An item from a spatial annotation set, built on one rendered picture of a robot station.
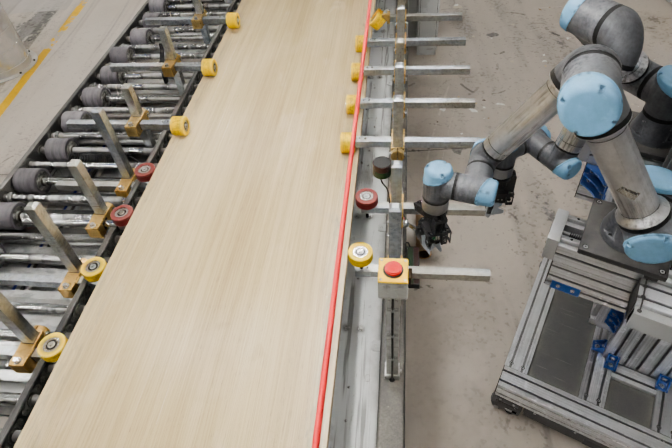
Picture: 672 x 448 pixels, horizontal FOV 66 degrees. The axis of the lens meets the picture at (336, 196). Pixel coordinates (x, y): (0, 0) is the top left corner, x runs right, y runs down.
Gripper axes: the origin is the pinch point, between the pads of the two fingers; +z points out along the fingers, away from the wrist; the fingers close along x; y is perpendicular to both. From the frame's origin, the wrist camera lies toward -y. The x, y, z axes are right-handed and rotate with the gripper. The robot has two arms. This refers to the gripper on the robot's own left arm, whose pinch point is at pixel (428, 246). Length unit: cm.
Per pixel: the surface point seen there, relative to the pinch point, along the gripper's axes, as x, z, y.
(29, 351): -124, 6, -2
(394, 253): -12.4, -5.3, 3.4
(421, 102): 23, -4, -68
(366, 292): -18.7, 30.1, -9.0
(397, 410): -22.9, 22.2, 37.6
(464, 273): 10.3, 10.2, 6.3
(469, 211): 21.5, 6.9, -15.4
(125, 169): -98, 4, -76
